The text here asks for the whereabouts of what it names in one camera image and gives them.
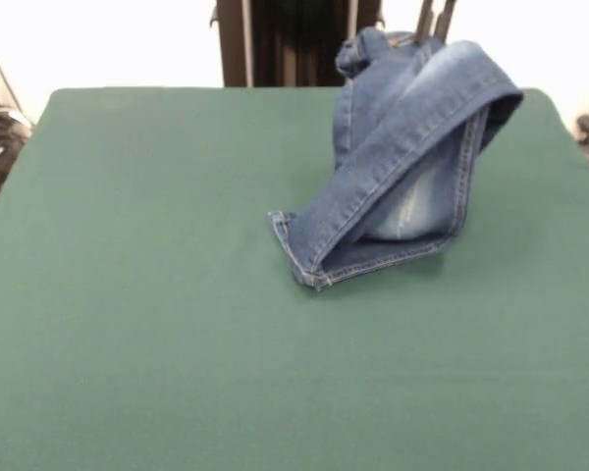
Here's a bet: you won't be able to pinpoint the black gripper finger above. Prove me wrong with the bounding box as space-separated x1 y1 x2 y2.
413 0 437 48
431 0 457 44

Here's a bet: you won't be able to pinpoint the blue denim jeans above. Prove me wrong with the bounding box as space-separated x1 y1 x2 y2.
267 26 527 292

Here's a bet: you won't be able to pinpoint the dark green table cloth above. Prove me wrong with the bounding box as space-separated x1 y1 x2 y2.
0 86 589 471

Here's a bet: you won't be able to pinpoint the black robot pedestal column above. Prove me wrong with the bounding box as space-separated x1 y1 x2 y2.
210 0 388 88

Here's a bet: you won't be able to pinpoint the black bag with cables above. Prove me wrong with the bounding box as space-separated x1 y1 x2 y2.
0 71 34 203

